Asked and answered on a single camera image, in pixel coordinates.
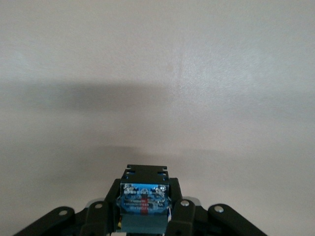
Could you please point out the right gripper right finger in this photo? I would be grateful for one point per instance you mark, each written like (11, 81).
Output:
(187, 216)

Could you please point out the brown table mat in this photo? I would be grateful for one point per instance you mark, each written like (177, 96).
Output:
(157, 73)

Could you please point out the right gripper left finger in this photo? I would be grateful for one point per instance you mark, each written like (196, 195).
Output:
(98, 216)

